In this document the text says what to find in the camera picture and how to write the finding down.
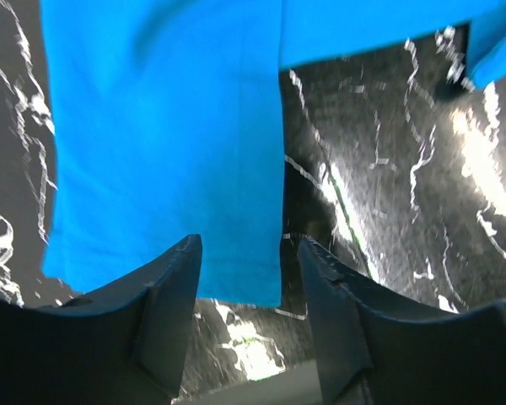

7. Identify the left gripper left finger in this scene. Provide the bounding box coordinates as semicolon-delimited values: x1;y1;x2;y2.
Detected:
0;235;202;404

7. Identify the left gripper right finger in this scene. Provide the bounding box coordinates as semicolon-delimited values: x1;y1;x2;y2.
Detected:
299;239;506;404

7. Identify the blue t shirt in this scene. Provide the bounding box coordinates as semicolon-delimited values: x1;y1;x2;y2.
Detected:
40;0;506;307

